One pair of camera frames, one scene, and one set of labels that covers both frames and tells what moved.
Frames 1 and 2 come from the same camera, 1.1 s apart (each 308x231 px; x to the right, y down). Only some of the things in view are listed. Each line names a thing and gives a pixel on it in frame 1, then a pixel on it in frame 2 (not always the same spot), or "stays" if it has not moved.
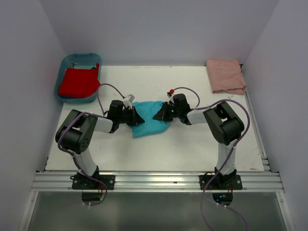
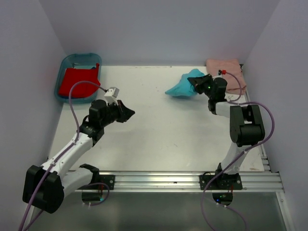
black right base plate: (221, 182) stays
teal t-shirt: (151, 126) to (185, 87)
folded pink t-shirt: (226, 76) stays
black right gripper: (162, 115) to (198, 81)
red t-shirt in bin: (80, 83) stays
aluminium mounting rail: (157, 182) stays
